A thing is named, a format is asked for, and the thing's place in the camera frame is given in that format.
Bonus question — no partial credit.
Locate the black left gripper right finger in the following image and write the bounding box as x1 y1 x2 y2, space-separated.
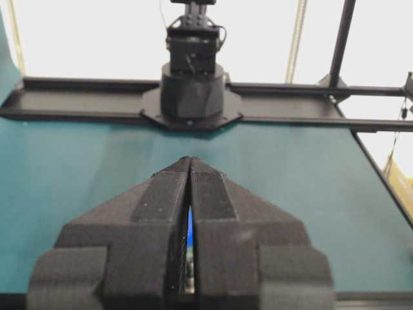
190 158 336 309

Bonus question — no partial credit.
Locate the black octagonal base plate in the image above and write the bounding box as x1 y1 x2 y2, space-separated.
140 88 243 132

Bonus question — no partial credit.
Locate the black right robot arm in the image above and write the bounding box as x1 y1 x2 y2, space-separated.
161 1 335 309

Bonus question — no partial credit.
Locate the teal table mat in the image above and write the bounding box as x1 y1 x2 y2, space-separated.
1 1 412 299

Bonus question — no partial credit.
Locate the black aluminium frame rail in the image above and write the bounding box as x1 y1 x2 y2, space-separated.
1 77 412 132

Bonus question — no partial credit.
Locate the black upright frame post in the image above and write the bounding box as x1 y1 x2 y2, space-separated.
329 0 356 87

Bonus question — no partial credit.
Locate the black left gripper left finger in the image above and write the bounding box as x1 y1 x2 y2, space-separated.
26 157 189 309

